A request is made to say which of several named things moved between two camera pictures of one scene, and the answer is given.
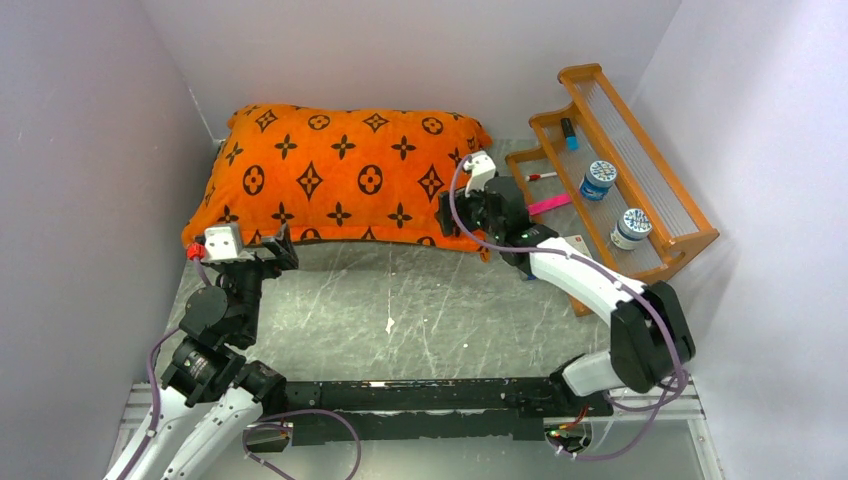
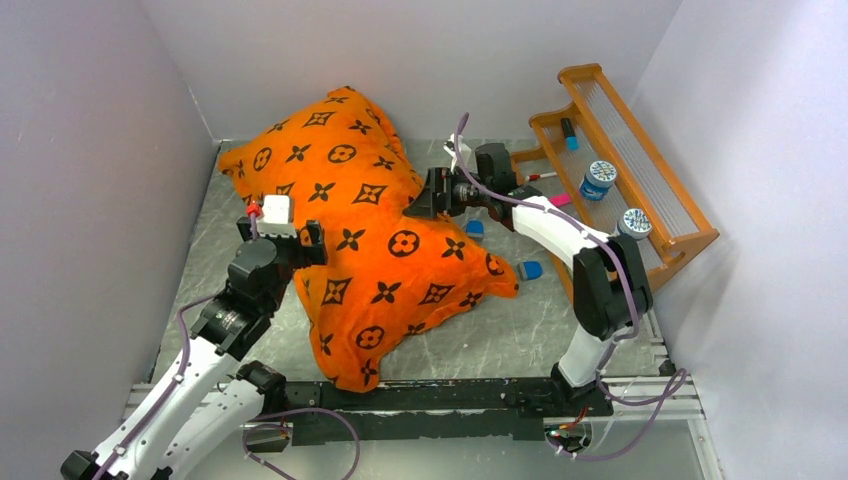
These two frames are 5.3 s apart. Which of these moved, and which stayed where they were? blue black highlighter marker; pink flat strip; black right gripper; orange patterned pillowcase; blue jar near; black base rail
Moved: orange patterned pillowcase; black right gripper
Stayed: black base rail; blue black highlighter marker; pink flat strip; blue jar near
